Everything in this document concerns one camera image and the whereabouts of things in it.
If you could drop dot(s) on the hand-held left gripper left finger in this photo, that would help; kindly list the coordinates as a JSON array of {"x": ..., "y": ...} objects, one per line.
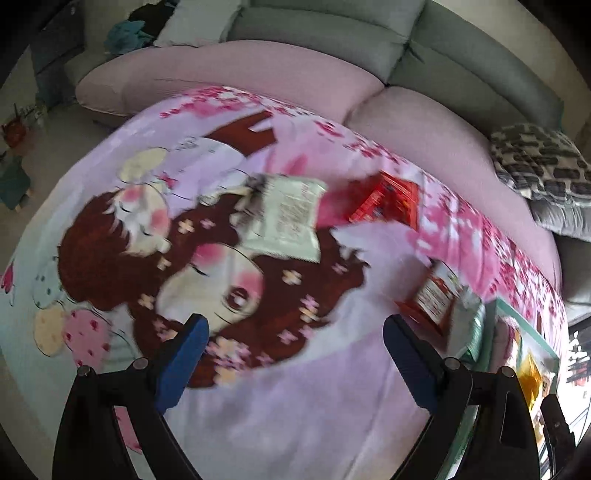
[{"x": 182, "y": 364}]

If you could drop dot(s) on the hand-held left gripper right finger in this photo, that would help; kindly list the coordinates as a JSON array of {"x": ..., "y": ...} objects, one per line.
[{"x": 411, "y": 364}]

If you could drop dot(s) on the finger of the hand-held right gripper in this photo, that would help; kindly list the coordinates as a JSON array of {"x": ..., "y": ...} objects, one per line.
[{"x": 556, "y": 424}]

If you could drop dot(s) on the green and white snack packet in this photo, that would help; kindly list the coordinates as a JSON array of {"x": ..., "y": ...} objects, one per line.
[{"x": 468, "y": 327}]

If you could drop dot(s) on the small red packet white label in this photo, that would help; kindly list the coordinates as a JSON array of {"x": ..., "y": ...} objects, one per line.
[{"x": 434, "y": 297}]

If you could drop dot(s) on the teal box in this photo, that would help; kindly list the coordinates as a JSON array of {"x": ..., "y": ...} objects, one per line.
[{"x": 531, "y": 333}]

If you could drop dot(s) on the large red snack packet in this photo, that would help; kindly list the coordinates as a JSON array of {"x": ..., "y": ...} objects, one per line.
[{"x": 388, "y": 198}]

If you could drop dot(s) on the white snack packet green print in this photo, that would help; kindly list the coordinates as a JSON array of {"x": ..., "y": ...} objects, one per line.
[{"x": 288, "y": 217}]

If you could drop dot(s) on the printed cartoon blanket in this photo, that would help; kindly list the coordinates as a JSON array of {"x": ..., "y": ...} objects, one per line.
[{"x": 115, "y": 415}]

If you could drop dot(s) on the grey cushion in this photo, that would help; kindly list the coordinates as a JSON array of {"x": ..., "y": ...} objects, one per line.
[{"x": 563, "y": 217}]

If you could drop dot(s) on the black white patterned cushion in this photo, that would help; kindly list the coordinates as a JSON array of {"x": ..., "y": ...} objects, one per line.
[{"x": 545, "y": 161}]

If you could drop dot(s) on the green stool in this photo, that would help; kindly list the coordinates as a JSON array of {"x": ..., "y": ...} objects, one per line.
[{"x": 14, "y": 182}]

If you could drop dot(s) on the pink and grey sofa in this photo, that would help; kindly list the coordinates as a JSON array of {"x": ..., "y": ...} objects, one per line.
[{"x": 300, "y": 64}]

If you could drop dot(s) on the teal cloth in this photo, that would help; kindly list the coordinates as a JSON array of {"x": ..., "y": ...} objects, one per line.
[{"x": 127, "y": 37}]

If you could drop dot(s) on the pale grey pillow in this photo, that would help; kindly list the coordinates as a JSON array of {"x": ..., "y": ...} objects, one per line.
[{"x": 198, "y": 23}]

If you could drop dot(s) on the dark cabinet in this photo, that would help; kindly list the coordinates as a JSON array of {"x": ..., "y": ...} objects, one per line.
[{"x": 57, "y": 46}]

